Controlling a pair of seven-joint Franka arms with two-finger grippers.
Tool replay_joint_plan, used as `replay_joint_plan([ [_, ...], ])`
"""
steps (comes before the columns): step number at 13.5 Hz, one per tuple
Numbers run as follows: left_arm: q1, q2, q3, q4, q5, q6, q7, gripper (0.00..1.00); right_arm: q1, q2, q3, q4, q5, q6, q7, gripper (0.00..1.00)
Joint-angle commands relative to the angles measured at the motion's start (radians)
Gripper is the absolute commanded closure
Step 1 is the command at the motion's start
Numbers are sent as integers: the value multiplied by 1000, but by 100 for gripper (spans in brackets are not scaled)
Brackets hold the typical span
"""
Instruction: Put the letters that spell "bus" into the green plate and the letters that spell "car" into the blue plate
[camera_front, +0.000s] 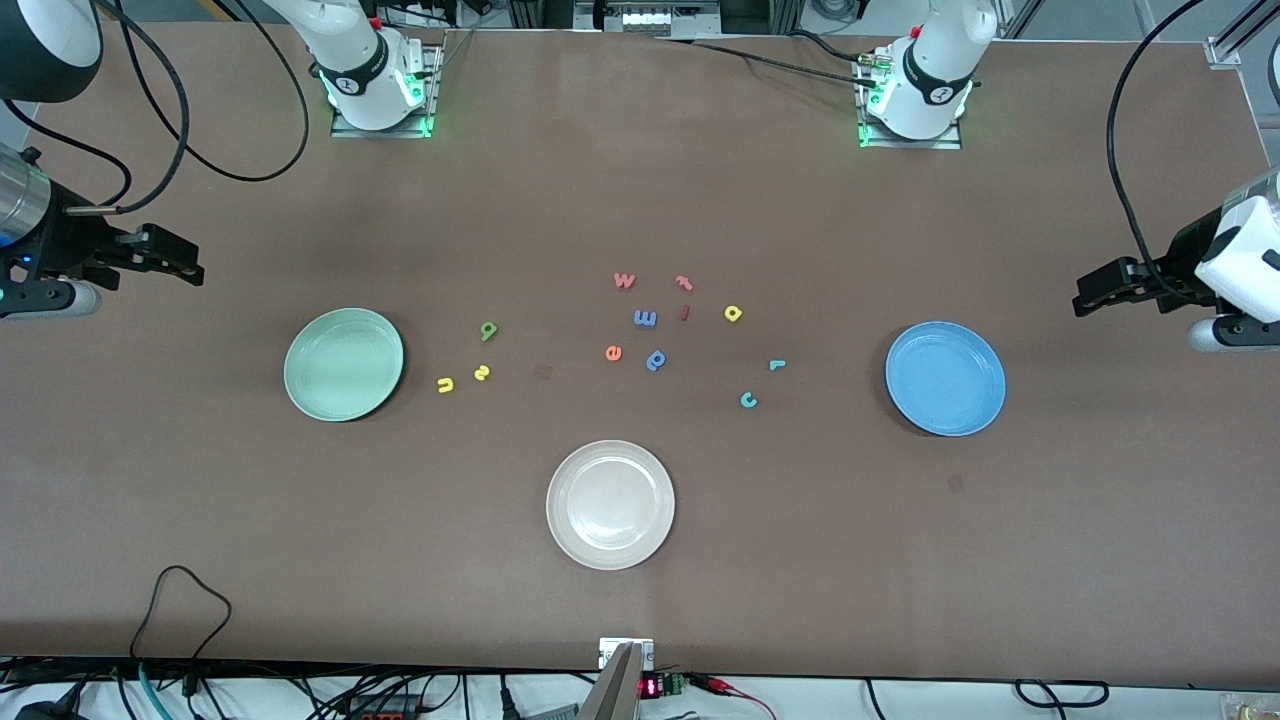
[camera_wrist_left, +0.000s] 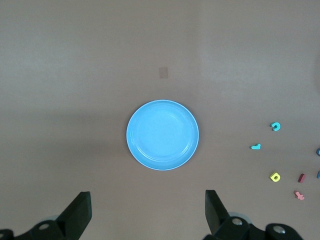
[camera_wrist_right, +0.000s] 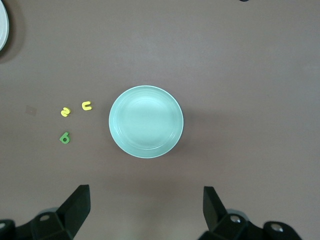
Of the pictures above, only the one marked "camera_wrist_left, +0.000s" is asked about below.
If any blue plate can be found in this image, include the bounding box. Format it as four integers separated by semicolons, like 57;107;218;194
126;99;200;172

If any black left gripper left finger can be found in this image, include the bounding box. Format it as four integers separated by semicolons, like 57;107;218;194
0;191;92;240

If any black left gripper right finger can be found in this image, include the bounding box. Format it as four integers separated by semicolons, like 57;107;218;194
204;189;303;240

